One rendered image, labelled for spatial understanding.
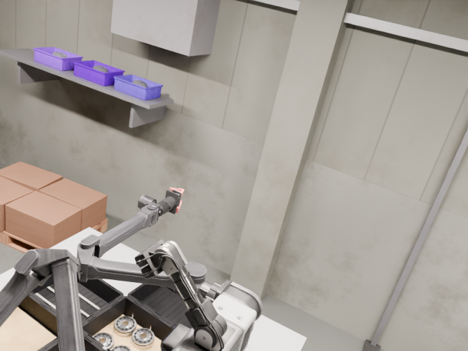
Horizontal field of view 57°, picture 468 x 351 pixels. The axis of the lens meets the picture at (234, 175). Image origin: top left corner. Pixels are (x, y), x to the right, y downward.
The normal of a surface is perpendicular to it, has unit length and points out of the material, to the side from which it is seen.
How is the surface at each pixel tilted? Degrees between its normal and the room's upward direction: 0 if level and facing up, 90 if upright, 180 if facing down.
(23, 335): 0
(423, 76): 90
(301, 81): 90
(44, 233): 90
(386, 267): 90
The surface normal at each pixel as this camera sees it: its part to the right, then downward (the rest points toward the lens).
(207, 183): -0.44, 0.29
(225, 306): 0.21, -0.89
